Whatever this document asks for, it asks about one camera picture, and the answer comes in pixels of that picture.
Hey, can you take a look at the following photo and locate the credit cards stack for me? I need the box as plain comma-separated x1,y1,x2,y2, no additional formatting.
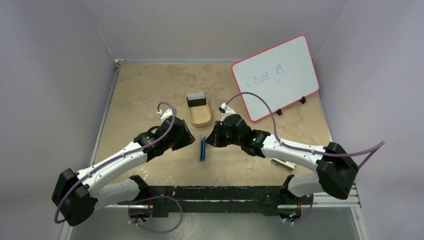
186,91,206,101

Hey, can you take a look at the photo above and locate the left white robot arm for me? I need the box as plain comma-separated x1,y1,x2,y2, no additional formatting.
51,116,195,227

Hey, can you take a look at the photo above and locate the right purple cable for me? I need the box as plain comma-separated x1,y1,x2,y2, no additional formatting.
225,91,386,170

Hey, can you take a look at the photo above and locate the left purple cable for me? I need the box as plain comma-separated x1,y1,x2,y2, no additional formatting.
53,101,177,224

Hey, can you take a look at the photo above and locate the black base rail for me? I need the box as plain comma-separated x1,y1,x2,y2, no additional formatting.
117,175,314,220

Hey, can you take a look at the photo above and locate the pink framed whiteboard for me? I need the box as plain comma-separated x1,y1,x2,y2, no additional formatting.
231,35,320,122

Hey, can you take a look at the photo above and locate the white black eraser block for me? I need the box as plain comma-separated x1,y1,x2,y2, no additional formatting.
271,158,296,171

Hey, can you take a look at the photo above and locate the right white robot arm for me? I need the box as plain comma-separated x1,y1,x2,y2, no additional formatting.
205,114,359,204

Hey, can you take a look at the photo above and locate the purple cable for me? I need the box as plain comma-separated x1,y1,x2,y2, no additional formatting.
53,101,177,224
225,91,386,170

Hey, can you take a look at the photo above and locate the blue card holder wallet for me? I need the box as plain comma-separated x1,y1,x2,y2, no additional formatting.
199,136,207,162

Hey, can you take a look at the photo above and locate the tan oval tray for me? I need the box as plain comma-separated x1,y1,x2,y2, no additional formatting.
186,96,212,128

